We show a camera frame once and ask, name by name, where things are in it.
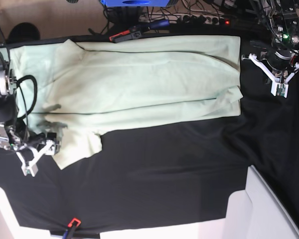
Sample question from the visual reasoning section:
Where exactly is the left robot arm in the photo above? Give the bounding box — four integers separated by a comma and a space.
241, 0, 299, 98

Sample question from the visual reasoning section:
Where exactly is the red blue bottom clamp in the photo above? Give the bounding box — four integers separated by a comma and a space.
49, 218, 100, 239

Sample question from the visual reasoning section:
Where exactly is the white table frame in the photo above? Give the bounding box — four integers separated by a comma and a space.
0, 187, 23, 239
224, 164, 299, 239

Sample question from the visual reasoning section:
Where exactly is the black table cloth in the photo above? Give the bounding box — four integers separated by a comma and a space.
0, 23, 299, 235

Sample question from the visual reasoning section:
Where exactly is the light green T-shirt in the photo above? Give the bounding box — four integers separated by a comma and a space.
9, 35, 242, 169

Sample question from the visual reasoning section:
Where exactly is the blue box at top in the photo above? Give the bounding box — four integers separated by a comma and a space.
100, 0, 178, 7

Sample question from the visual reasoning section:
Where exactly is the white right table frame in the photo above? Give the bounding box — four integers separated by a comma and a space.
224, 164, 299, 239

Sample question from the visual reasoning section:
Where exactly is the red black clamp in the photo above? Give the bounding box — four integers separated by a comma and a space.
109, 19, 169, 43

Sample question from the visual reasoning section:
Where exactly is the white left table frame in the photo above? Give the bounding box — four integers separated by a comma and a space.
0, 187, 23, 239

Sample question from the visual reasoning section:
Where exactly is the white power strip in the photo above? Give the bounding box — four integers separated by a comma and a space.
139, 13, 231, 26

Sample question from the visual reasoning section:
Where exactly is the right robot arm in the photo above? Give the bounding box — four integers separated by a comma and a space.
0, 29, 60, 176

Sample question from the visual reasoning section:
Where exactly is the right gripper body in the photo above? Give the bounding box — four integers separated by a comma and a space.
0, 122, 60, 155

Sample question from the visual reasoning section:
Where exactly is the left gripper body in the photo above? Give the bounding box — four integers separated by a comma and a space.
260, 49, 298, 75

